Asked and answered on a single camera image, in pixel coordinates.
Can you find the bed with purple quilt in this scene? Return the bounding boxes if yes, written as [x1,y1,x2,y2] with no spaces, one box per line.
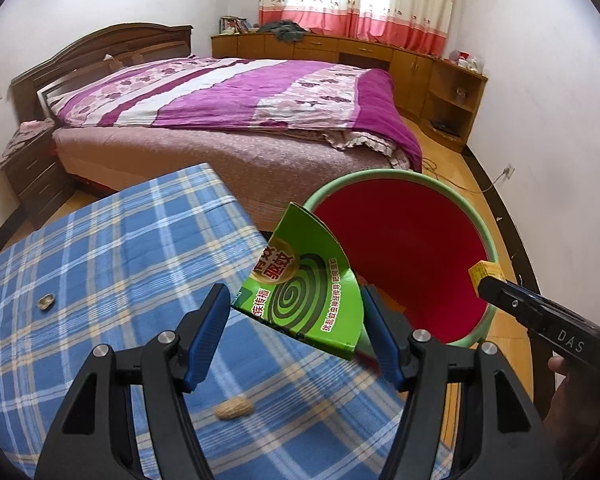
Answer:
[50,56,423,171]

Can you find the person's right hand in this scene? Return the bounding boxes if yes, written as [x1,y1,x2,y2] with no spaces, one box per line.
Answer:
[544,355,600,441]

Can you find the blue plaid blanket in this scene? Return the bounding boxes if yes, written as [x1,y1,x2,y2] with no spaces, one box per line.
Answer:
[0,162,456,480]

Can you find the pink patterned cloth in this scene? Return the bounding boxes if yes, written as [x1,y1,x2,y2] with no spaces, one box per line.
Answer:
[0,119,56,168]

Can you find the dark wooden headboard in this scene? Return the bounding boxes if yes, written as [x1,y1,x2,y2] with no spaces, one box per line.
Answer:
[11,24,195,121]

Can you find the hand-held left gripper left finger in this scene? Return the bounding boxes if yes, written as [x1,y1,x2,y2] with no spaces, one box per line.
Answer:
[34,282,231,480]

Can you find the dark wooden nightstand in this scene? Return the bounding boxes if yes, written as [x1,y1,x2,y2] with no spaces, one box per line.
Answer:
[0,127,76,228]

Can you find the white framed board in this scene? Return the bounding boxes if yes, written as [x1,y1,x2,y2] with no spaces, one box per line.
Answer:
[36,57,118,118]

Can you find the white floor cable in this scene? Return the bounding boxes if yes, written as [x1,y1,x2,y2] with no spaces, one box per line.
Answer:
[422,157,506,196]

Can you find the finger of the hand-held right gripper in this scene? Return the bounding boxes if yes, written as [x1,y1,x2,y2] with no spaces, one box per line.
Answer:
[476,275,546,336]

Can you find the wooden low cabinets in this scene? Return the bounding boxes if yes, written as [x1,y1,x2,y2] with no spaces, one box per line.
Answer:
[211,32,436,121]

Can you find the bed with pink sheet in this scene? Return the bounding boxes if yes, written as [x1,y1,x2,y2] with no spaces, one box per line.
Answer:
[52,125,423,221]

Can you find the small yellow carton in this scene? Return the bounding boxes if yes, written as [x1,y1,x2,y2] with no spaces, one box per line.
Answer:
[468,260,504,293]

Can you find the row of books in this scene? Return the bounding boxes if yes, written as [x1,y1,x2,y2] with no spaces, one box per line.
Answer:
[219,16,253,35]

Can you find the wooden corner shelf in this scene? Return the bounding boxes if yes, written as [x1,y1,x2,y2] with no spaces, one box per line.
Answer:
[422,57,488,153]

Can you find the red bin with green rim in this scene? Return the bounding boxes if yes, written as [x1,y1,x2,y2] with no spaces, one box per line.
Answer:
[300,169,498,348]

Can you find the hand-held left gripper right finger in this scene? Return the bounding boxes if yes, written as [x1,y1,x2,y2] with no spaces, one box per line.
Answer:
[359,284,563,480]

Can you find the green mosquito coil box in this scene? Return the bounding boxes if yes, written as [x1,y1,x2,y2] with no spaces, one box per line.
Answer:
[231,201,366,361]

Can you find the grey clothes pile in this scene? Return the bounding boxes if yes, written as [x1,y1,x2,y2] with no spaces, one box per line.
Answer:
[256,20,306,43]

